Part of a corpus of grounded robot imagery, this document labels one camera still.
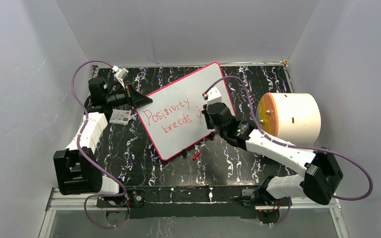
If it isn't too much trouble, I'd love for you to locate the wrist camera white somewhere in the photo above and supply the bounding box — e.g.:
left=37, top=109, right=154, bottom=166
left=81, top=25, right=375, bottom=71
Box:
left=202, top=87, right=222, bottom=105
left=112, top=65, right=128, bottom=88

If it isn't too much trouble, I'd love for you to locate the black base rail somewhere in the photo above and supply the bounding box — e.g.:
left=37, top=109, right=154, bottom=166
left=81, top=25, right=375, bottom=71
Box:
left=127, top=185, right=289, bottom=222

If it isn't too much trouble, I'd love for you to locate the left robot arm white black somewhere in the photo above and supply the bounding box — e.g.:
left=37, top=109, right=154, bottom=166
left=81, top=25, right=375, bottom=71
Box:
left=53, top=77, right=153, bottom=206

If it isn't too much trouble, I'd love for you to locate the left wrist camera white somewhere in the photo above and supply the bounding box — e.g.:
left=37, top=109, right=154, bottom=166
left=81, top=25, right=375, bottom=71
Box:
left=112, top=65, right=128, bottom=88

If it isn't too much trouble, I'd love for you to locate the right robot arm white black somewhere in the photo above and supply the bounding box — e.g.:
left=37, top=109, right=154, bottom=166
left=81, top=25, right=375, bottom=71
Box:
left=202, top=102, right=343, bottom=205

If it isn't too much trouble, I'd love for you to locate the pink framed whiteboard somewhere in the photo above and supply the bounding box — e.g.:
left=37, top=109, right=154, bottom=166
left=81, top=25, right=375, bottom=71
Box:
left=136, top=62, right=236, bottom=161

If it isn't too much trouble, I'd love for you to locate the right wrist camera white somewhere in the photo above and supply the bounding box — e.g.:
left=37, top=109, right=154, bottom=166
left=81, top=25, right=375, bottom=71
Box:
left=202, top=87, right=222, bottom=105

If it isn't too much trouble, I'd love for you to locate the aluminium frame rail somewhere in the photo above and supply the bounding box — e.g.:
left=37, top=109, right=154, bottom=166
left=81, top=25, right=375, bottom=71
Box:
left=48, top=185, right=341, bottom=210

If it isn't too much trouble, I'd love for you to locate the white cylinder orange end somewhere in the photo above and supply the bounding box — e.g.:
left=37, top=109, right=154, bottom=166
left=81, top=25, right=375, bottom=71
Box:
left=255, top=93, right=321, bottom=146

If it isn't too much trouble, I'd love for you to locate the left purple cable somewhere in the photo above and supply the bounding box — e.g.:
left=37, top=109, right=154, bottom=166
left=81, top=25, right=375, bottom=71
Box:
left=71, top=60, right=128, bottom=230

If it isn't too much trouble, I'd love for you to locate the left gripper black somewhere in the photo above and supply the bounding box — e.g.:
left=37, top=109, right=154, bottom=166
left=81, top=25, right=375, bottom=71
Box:
left=106, top=83, right=153, bottom=111

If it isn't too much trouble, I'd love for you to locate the red marker cap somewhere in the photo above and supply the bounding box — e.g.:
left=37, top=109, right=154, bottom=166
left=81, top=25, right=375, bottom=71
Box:
left=192, top=152, right=200, bottom=160

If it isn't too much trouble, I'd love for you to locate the white printed card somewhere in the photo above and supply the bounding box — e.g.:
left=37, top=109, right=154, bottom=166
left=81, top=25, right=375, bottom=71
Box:
left=109, top=109, right=131, bottom=125

